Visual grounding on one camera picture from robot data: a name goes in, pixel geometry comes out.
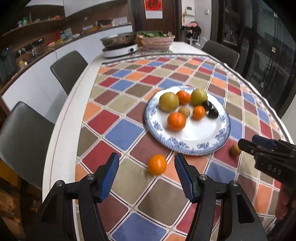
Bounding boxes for near left grey chair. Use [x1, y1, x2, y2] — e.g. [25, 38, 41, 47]
[1, 101, 55, 189]

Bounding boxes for dark wooden door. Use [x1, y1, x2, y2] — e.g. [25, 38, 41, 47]
[127, 0, 182, 41]

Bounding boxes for dark plum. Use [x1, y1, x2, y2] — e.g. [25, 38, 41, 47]
[202, 100, 212, 111]
[208, 108, 219, 119]

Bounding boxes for brown kiwi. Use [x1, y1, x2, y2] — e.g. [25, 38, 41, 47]
[229, 143, 241, 157]
[178, 106, 191, 118]

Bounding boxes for grey chair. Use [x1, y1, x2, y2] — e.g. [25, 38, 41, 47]
[1, 101, 55, 189]
[50, 51, 88, 95]
[202, 40, 240, 70]

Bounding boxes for white stroller with clothes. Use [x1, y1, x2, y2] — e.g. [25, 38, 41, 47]
[180, 21, 202, 46]

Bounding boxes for colourful checkered tablecloth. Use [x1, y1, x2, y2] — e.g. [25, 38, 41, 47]
[75, 54, 289, 240]

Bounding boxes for blue white porcelain plate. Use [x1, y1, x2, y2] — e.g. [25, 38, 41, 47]
[144, 86, 231, 156]

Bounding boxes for right hand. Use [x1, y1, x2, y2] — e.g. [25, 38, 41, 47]
[275, 184, 295, 220]

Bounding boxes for small orange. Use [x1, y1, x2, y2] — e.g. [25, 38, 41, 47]
[147, 155, 167, 176]

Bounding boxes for white intercom panel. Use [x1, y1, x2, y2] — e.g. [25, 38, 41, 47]
[184, 0, 195, 16]

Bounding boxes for white upper cabinets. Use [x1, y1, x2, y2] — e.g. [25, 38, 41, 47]
[23, 1, 128, 19]

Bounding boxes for black glass sliding door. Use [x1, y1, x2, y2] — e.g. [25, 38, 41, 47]
[211, 1, 295, 117]

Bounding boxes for far left grey chair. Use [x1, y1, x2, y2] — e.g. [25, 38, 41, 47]
[50, 51, 88, 95]

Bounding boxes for steel pan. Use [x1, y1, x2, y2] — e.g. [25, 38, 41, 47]
[100, 32, 137, 48]

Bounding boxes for green apple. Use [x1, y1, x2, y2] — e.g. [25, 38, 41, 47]
[191, 89, 208, 106]
[159, 92, 179, 113]

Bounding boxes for white induction cooker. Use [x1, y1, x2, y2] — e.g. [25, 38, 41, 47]
[102, 44, 138, 58]

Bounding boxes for right grey chair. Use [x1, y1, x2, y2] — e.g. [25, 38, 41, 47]
[202, 40, 240, 70]

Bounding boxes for red fu wall calendar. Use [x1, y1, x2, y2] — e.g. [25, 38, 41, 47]
[144, 0, 163, 19]

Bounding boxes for black water dispenser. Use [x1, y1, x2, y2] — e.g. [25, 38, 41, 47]
[0, 47, 18, 83]

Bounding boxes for pink basket of greens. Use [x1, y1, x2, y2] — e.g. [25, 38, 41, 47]
[137, 31, 175, 51]

